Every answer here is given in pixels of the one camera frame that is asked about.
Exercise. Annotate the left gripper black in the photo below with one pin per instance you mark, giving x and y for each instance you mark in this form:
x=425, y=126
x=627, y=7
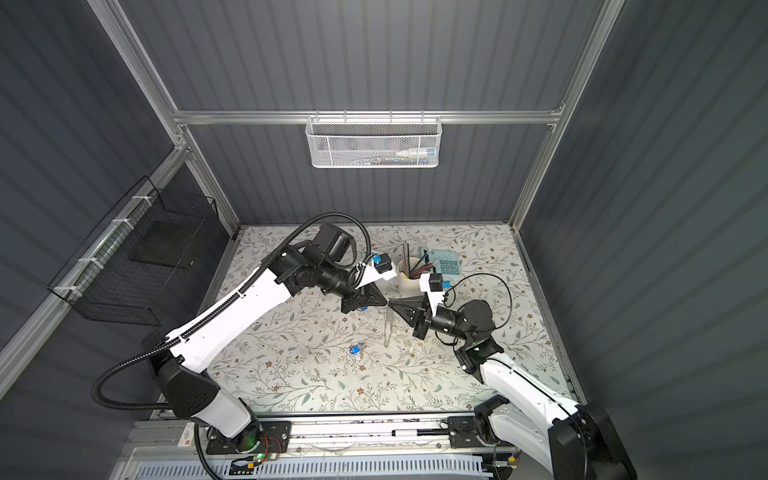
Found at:
x=365, y=297

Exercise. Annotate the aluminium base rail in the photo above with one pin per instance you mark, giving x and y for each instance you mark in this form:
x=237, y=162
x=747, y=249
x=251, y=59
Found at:
x=288, y=436

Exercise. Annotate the glue tube in basket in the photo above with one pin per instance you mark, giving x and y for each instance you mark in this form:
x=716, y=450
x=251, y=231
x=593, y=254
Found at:
x=412, y=155

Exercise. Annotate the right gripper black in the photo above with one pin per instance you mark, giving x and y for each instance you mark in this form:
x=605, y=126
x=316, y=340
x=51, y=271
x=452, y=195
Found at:
x=420, y=312

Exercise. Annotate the white pencil cup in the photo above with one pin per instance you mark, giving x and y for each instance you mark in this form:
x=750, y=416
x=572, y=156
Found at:
x=406, y=286

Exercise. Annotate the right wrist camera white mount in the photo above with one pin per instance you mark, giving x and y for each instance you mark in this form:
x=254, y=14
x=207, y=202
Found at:
x=432, y=286

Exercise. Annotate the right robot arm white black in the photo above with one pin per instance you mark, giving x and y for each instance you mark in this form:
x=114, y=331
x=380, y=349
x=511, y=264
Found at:
x=571, y=440

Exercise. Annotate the black wire basket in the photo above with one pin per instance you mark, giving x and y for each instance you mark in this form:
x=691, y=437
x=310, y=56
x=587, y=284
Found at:
x=147, y=268

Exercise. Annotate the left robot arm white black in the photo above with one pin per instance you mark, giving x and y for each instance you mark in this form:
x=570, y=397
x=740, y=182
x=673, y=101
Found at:
x=182, y=372

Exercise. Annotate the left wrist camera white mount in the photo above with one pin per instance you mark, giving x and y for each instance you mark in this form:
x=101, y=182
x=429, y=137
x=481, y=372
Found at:
x=378, y=267

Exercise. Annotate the white wire mesh basket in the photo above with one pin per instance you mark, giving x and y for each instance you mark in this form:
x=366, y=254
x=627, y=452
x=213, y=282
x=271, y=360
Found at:
x=350, y=145

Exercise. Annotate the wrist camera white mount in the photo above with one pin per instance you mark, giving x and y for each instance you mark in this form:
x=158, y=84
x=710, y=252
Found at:
x=378, y=267
x=432, y=286

